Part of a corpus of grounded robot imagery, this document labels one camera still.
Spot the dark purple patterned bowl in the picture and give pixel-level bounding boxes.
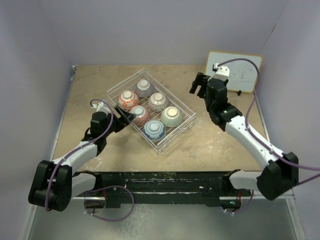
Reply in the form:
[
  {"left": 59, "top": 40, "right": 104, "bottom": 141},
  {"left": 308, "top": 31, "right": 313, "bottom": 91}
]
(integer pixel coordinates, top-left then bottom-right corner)
[{"left": 148, "top": 92, "right": 169, "bottom": 112}]

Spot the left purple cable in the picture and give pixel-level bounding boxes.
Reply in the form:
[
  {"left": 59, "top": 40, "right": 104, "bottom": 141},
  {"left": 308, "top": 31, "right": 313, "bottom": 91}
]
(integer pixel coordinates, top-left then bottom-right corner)
[{"left": 44, "top": 98, "right": 135, "bottom": 222}]

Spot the red flower pattern bowl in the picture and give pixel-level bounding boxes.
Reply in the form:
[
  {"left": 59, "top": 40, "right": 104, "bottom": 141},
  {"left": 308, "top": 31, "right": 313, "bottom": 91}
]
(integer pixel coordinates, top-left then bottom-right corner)
[{"left": 118, "top": 90, "right": 139, "bottom": 110}]

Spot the grey striped bowl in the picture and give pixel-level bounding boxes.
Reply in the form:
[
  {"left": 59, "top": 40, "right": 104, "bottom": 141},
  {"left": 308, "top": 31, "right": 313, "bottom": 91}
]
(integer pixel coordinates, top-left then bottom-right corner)
[{"left": 135, "top": 79, "right": 155, "bottom": 98}]

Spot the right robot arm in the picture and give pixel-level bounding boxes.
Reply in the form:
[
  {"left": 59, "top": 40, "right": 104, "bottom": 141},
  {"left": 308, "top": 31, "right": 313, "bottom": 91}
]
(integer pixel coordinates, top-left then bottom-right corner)
[{"left": 189, "top": 72, "right": 299, "bottom": 201}]

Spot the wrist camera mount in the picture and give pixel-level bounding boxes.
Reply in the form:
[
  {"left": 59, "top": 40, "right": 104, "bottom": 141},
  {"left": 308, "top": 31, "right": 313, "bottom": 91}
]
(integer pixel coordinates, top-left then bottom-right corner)
[
  {"left": 91, "top": 101, "right": 111, "bottom": 115},
  {"left": 212, "top": 63, "right": 230, "bottom": 81}
]

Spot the pink floral bowl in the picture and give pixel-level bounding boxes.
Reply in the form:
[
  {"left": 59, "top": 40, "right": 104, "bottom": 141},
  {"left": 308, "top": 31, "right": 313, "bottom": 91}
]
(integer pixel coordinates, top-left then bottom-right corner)
[{"left": 129, "top": 105, "right": 151, "bottom": 126}]

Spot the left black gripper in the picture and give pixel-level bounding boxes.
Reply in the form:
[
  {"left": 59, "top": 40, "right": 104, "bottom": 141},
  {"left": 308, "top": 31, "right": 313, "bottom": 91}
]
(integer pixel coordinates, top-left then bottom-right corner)
[{"left": 102, "top": 105, "right": 135, "bottom": 138}]

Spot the yellow framed whiteboard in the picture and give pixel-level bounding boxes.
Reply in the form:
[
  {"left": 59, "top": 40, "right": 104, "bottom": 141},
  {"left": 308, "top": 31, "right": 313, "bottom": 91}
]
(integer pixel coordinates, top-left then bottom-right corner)
[{"left": 205, "top": 51, "right": 263, "bottom": 93}]

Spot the blue floral bowl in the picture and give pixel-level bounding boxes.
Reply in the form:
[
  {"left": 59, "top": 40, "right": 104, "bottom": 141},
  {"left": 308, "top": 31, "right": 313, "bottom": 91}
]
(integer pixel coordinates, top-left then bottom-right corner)
[{"left": 142, "top": 120, "right": 166, "bottom": 142}]

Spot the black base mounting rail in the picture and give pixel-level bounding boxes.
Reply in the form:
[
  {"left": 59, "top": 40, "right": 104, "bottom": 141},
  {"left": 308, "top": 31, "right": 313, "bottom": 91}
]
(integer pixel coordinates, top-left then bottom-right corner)
[{"left": 79, "top": 171, "right": 251, "bottom": 208}]

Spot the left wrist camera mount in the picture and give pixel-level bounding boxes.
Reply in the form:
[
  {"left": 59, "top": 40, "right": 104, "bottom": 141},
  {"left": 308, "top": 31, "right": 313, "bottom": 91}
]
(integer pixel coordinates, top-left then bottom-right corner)
[{"left": 91, "top": 101, "right": 111, "bottom": 115}]

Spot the teal dash pattern bowl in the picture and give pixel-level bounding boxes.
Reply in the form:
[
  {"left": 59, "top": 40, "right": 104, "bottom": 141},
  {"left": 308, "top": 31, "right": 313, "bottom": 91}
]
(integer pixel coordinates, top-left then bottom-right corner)
[{"left": 160, "top": 106, "right": 183, "bottom": 128}]

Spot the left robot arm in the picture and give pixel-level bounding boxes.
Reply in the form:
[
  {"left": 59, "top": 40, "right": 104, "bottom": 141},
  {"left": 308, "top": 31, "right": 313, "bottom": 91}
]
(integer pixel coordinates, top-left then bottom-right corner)
[{"left": 28, "top": 107, "right": 136, "bottom": 212}]

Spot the white wire dish rack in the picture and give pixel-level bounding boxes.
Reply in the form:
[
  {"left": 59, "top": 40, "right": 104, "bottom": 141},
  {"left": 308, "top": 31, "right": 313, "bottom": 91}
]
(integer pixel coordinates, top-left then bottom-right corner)
[{"left": 106, "top": 68, "right": 197, "bottom": 156}]

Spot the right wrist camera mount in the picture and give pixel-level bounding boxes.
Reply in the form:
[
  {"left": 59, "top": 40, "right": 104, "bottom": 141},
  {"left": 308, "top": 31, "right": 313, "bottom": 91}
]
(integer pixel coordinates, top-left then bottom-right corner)
[{"left": 212, "top": 63, "right": 230, "bottom": 81}]

